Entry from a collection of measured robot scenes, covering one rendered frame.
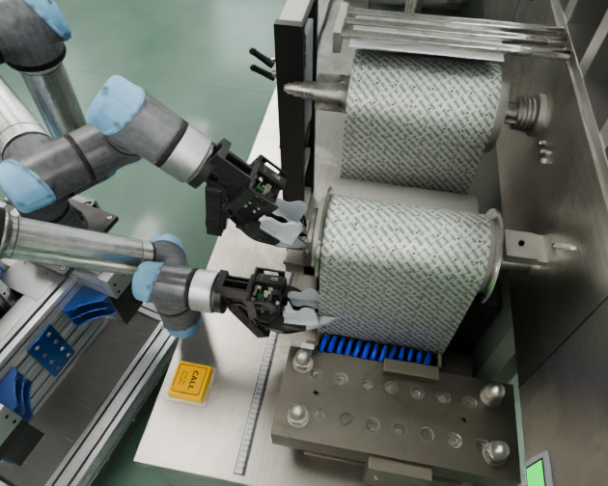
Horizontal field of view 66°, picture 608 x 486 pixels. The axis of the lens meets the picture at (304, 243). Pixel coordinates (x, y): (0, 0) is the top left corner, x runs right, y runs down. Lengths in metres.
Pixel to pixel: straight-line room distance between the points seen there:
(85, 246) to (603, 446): 0.82
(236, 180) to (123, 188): 2.09
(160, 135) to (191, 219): 1.85
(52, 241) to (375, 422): 0.64
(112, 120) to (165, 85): 2.78
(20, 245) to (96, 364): 1.06
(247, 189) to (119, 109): 0.19
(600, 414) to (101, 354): 1.65
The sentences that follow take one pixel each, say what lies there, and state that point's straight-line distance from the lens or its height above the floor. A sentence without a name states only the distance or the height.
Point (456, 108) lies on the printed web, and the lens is 0.81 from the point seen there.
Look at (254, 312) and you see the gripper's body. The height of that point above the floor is 1.12.
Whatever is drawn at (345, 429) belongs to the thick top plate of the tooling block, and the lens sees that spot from 0.84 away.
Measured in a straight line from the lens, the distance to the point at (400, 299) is 0.77.
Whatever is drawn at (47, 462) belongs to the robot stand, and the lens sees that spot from 1.86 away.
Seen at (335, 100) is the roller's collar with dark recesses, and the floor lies 1.34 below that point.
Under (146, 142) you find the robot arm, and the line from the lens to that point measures 0.65.
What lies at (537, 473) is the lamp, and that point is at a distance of 0.72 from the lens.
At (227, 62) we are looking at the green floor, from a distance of 3.57.
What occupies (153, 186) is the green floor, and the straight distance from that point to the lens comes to 2.70.
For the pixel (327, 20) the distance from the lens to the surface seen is 1.63.
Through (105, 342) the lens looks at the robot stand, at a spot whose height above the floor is 0.21.
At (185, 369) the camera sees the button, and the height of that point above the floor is 0.92.
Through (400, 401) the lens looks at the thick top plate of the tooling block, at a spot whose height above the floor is 1.03.
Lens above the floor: 1.83
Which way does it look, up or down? 52 degrees down
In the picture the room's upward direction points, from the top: straight up
